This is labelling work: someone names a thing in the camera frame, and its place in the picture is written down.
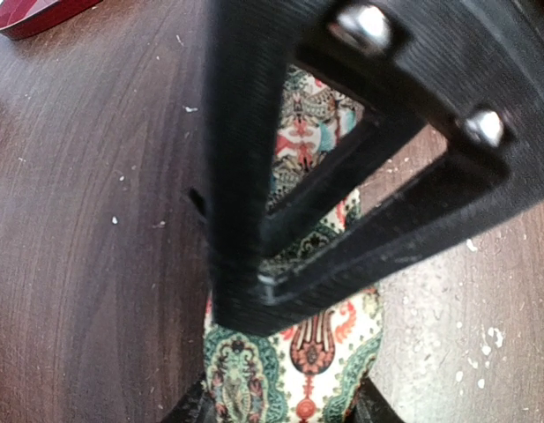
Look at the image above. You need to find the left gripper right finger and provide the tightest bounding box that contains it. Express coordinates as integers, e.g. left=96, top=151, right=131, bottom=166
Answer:
left=351, top=376, right=404, bottom=423

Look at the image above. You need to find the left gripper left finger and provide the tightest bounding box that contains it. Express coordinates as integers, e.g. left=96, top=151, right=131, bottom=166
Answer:
left=160, top=373, right=217, bottom=423

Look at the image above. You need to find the red round plate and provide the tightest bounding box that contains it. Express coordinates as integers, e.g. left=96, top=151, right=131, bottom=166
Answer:
left=0, top=0, right=101, bottom=41

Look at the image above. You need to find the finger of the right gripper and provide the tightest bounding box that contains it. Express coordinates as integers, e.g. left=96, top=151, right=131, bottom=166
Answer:
left=257, top=1, right=544, bottom=329
left=204, top=1, right=342, bottom=337

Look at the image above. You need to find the paisley patterned tie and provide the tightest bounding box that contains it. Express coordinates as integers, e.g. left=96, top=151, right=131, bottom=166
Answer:
left=204, top=66, right=384, bottom=422

